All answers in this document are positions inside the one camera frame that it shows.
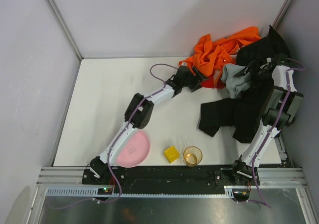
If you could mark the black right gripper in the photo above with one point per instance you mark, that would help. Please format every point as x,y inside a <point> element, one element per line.
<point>249,69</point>

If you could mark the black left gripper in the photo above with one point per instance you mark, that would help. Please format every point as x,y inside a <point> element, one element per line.
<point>193,76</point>

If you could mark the grey light blue cloth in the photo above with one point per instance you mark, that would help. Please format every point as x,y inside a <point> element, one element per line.
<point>235,85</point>

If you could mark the red cloth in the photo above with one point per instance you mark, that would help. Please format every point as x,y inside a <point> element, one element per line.
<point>214,81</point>

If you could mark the black cloth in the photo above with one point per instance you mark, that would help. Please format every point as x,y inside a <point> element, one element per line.
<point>243,111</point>

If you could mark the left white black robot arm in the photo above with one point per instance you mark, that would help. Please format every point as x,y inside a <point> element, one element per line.
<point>139,111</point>

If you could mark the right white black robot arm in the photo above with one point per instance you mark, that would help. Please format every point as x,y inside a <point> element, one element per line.
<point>278,111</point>

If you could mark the orange cloth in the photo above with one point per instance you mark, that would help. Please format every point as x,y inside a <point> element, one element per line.
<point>210,55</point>

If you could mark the amber transparent plastic cup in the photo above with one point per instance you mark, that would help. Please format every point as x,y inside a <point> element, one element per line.
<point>192,156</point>

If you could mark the yellow cube block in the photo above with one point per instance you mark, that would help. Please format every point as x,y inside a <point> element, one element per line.
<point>171,154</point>

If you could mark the pink round plate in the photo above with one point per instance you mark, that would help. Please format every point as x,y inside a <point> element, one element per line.
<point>135,151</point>

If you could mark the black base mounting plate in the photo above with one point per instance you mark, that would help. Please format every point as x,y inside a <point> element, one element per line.
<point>178,179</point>

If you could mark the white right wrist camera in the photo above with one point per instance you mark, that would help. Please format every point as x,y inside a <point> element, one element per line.
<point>267,64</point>

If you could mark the aluminium front frame rail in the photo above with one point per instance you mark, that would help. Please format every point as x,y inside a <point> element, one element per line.
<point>75,176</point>

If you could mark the grey slotted cable duct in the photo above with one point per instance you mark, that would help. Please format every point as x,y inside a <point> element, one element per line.
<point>103,192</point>

